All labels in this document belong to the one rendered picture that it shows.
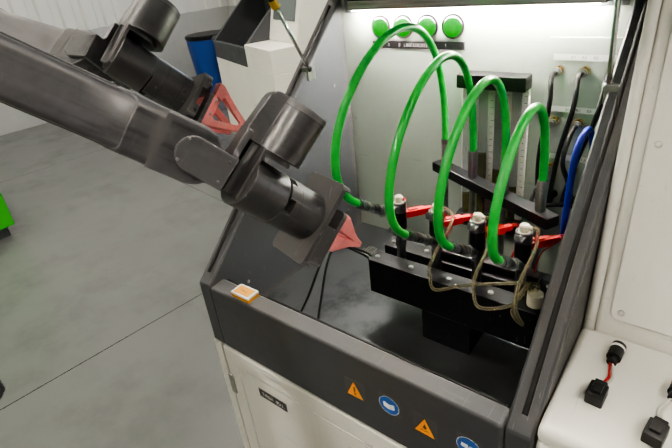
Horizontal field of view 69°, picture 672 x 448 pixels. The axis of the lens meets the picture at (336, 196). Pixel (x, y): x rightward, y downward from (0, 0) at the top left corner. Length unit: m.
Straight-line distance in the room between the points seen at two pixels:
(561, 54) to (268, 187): 0.70
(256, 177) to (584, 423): 0.52
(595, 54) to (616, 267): 0.40
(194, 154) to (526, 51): 0.75
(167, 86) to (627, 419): 0.74
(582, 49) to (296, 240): 0.68
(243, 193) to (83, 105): 0.16
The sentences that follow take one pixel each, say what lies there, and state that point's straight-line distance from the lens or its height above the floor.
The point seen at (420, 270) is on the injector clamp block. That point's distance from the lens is 0.96.
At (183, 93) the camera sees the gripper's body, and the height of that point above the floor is 1.39.
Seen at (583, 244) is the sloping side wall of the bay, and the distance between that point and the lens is 0.78.
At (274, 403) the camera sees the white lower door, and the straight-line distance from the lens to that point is 1.15.
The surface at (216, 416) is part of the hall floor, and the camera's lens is 2.11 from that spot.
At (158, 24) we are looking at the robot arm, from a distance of 0.74.
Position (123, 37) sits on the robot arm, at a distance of 0.73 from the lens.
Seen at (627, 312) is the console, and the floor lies 1.02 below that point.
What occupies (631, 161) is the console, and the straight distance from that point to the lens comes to 0.81.
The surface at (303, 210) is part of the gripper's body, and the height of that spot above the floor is 1.30.
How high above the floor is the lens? 1.54
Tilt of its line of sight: 26 degrees down
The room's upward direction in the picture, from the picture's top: 7 degrees counter-clockwise
